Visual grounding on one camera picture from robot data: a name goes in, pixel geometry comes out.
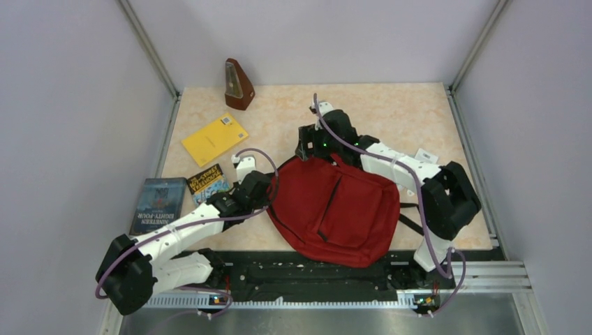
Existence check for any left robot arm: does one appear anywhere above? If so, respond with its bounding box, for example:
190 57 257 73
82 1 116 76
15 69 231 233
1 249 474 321
96 170 276 315

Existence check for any yellow notebook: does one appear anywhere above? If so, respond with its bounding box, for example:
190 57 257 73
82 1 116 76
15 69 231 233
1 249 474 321
182 113 249 168

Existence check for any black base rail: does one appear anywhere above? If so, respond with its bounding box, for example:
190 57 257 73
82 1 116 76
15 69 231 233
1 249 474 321
198 248 456 303

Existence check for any colourful treehouse book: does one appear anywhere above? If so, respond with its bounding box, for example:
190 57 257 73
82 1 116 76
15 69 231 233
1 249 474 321
186 163 231 206

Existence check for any brown wooden metronome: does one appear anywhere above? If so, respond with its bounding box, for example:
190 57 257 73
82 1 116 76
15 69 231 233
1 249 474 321
224 58 256 111

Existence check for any red backpack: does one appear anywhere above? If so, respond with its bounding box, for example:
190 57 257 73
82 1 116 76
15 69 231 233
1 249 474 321
267 156 402 268

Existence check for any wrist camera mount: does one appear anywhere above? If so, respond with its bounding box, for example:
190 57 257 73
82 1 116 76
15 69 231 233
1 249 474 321
309 100 335 130
231 155 256 183

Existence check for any dark nineteen eighty-four book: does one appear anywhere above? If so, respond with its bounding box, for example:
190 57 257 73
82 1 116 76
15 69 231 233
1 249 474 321
129 177 187 236

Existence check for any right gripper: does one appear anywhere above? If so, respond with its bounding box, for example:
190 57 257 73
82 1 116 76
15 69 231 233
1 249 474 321
295 124 341 162

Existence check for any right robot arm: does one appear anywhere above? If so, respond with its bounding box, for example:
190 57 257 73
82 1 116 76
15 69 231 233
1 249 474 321
295 110 482 288

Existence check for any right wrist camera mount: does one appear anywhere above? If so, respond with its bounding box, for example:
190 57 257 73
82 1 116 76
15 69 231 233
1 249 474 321
309 100 335 130

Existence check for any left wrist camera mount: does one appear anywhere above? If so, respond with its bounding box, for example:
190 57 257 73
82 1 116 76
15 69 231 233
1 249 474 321
231 155 256 183

